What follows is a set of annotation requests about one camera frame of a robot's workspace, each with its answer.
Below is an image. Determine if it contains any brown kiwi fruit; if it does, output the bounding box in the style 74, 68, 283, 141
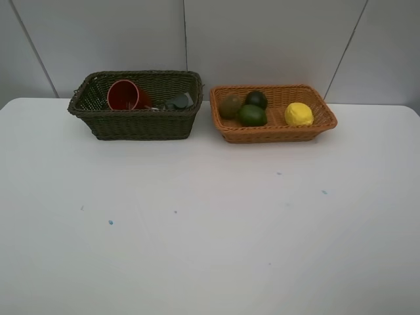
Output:
218, 94, 242, 119

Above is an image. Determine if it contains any green lime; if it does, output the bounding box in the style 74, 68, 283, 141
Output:
238, 104, 268, 127

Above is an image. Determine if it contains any dark green square bottle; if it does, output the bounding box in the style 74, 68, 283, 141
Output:
165, 93, 194, 110

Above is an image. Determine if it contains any dark mangosteen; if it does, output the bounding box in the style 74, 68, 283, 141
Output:
245, 90, 268, 110

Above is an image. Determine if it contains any yellow lemon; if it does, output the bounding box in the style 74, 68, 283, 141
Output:
284, 102, 314, 127

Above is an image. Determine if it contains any red plastic cup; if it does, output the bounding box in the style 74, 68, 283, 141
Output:
107, 79, 152, 111

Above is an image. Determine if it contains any dark green wicker basket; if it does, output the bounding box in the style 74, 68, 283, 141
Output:
68, 70, 203, 140

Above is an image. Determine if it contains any orange wicker basket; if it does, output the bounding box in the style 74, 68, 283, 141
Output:
209, 84, 337, 144

